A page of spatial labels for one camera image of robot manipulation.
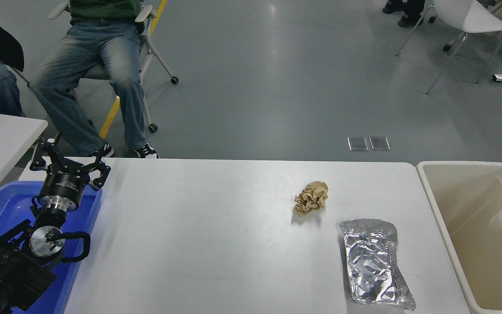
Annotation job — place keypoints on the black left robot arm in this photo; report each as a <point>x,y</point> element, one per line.
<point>11,270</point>

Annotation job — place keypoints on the rolling chair with armrests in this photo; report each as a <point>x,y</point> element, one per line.
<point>157,56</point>

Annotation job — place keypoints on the blue plastic tray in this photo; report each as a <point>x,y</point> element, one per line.
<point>2,205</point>

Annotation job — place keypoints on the seated person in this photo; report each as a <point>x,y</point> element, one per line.
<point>81,56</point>

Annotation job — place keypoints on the metal floor socket plate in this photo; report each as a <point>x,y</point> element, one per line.
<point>379,143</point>
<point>357,144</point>

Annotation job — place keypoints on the white shell chair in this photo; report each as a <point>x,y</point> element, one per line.
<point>473,17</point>

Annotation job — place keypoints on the silver foil tray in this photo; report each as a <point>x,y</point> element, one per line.
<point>371,261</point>

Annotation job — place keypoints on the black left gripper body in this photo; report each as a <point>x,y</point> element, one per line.
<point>63,183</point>

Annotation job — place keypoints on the large pale plastic bin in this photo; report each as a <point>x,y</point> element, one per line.
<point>464,205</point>

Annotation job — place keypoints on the grey chair leg with castor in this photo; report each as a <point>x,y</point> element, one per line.
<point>20,76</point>

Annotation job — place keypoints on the tan paper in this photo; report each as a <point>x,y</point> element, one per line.
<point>312,198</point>

